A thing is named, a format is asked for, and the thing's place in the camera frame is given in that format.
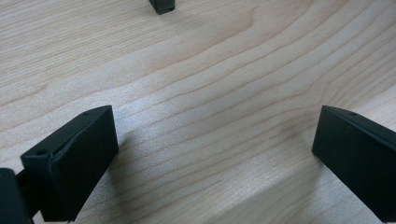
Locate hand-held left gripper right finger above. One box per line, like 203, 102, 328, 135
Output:
312, 105, 396, 223

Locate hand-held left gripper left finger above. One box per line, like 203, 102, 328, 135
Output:
20, 105, 120, 223

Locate dark wooden shelf black legs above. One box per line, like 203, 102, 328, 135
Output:
148, 0, 177, 16

